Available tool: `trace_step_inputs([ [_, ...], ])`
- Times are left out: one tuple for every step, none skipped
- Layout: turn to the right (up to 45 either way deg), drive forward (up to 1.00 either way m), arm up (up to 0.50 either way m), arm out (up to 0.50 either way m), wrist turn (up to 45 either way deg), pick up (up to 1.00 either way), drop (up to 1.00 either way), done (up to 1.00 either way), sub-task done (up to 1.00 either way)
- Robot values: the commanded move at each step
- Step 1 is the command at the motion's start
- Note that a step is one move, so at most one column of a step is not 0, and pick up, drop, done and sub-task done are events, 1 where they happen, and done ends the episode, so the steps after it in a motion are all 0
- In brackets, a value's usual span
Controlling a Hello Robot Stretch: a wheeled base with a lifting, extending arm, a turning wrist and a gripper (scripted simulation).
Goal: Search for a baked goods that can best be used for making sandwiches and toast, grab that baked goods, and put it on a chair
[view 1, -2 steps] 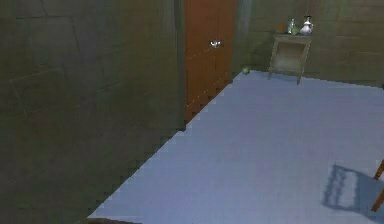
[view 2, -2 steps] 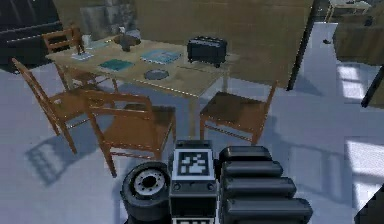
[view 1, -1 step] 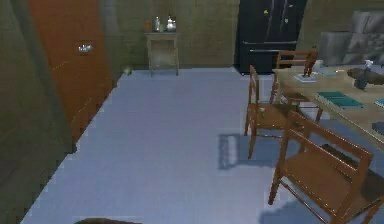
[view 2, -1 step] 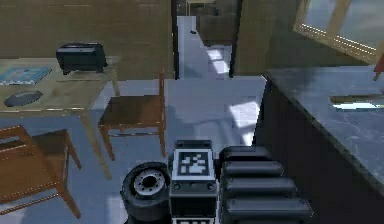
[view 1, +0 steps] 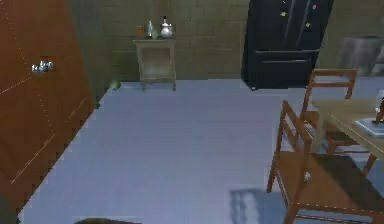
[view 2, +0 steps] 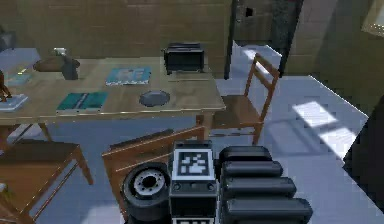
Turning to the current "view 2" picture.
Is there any dark grey cup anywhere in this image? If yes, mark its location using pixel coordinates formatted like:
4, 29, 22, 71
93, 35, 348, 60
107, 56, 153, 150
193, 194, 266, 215
61, 56, 80, 81

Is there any dark brown room door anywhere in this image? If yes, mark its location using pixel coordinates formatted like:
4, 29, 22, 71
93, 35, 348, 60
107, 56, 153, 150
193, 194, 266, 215
223, 0, 305, 80

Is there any brown wooden chair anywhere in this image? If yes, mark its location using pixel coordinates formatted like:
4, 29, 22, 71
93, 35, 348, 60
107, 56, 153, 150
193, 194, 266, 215
209, 52, 281, 146
101, 125, 206, 221
0, 139, 94, 224

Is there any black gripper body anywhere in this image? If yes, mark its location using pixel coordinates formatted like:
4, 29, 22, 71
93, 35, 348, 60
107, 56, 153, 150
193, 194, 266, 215
121, 161, 172, 224

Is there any light wooden table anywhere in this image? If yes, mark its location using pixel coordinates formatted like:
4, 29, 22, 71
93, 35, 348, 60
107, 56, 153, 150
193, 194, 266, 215
0, 55, 227, 148

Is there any black toaster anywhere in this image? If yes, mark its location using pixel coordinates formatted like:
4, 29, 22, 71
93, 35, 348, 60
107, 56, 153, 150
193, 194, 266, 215
162, 41, 206, 75

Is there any brown figurine on white base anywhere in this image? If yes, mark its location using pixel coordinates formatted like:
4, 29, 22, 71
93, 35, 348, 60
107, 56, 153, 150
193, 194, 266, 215
0, 69, 30, 112

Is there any teal book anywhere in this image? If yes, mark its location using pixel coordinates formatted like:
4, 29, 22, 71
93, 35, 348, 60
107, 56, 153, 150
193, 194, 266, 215
55, 91, 110, 113

